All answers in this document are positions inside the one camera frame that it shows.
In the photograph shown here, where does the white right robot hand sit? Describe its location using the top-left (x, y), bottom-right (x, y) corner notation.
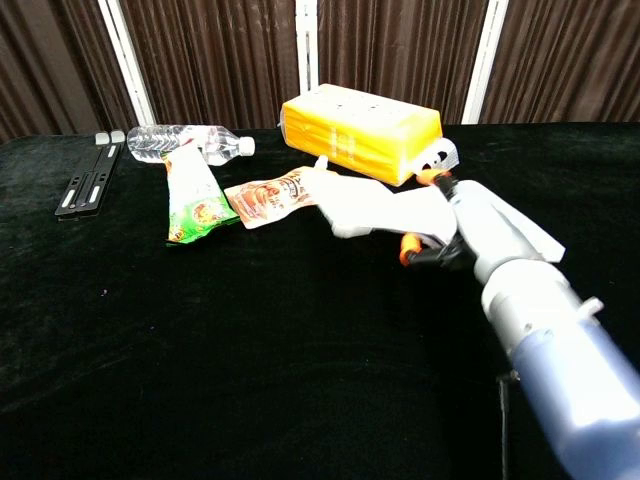
top-left (299, 168), bottom-right (477, 272)

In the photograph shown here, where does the yellow tissue pack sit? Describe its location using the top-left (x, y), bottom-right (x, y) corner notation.
top-left (278, 83), bottom-right (459, 188)

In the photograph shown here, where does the orange sauce pouch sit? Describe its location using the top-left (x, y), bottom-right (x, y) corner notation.
top-left (224, 155), bottom-right (342, 231)

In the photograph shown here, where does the brown pleated curtain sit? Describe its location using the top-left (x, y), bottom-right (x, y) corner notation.
top-left (118, 0), bottom-right (301, 130)
top-left (480, 0), bottom-right (640, 125)
top-left (0, 0), bottom-right (137, 144)
top-left (316, 0), bottom-right (489, 126)

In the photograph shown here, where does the green snack bag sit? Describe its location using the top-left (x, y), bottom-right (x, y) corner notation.
top-left (163, 144), bottom-right (241, 247)

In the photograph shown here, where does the clear plastic water bottle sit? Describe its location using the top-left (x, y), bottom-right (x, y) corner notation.
top-left (126, 124), bottom-right (257, 167)

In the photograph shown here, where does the black velvet table cloth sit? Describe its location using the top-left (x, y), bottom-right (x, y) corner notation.
top-left (0, 121), bottom-right (640, 480)

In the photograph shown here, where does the black folding stand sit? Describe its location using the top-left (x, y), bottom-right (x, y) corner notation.
top-left (54, 130), bottom-right (127, 219)

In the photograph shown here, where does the white slotted post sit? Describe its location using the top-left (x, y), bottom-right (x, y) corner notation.
top-left (294, 0), bottom-right (320, 94)
top-left (460, 0), bottom-right (511, 125)
top-left (96, 0), bottom-right (159, 129)

